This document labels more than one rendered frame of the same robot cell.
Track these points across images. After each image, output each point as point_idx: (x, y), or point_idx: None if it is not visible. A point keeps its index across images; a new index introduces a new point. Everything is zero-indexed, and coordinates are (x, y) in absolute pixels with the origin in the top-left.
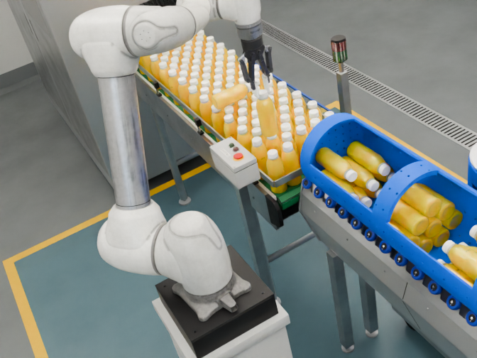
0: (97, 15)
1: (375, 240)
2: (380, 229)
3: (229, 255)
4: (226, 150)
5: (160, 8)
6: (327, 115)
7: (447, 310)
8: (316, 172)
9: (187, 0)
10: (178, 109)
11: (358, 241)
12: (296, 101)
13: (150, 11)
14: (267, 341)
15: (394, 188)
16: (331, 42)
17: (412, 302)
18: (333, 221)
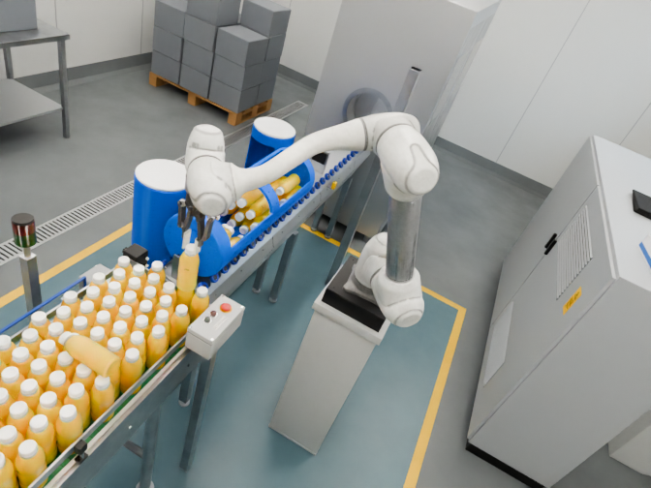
0: (425, 140)
1: None
2: (276, 216)
3: (335, 285)
4: (215, 322)
5: (389, 114)
6: (128, 259)
7: (288, 219)
8: (236, 246)
9: (249, 172)
10: None
11: (248, 258)
12: (93, 290)
13: (401, 114)
14: None
15: (269, 189)
16: (27, 226)
17: (276, 241)
18: (229, 277)
